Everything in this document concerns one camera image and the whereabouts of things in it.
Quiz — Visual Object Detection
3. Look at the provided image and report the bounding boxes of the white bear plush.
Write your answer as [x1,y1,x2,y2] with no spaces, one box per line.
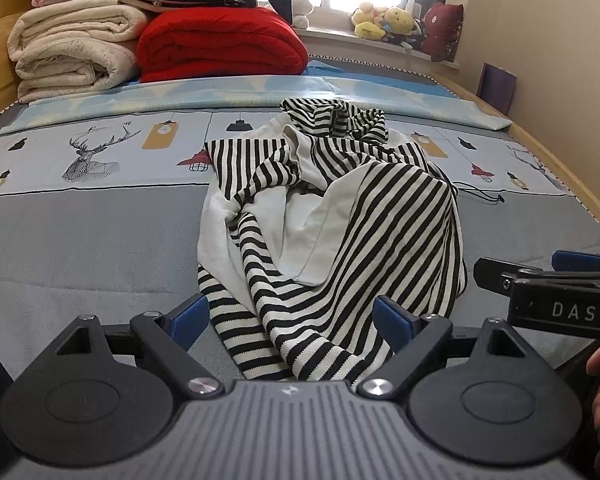
[291,0,314,29]

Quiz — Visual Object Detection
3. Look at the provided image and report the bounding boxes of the yellow plush toys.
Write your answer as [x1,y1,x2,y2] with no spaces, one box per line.
[351,2,424,50]

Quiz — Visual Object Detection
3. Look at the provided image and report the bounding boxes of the light blue patterned blanket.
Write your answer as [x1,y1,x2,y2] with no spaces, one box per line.
[0,73,512,136]

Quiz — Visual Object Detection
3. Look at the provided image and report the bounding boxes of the printed deer bed sheet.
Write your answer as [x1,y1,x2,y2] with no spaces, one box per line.
[0,112,569,196]

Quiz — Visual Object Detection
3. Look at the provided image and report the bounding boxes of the purple box by wall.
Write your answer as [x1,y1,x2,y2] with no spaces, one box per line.
[477,63,517,115]

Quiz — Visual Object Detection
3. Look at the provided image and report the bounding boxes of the black white striped garment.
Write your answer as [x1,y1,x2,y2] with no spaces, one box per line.
[197,99,466,384]

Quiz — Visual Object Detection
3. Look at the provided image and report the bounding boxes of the cream folded blanket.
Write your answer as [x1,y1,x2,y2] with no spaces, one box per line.
[6,0,148,104]

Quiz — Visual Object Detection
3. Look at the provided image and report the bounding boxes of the dark red cat cushion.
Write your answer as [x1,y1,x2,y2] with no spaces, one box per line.
[420,2,464,62]

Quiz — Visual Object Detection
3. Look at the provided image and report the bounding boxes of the red folded blanket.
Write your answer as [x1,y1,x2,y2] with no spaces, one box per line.
[136,6,309,82]

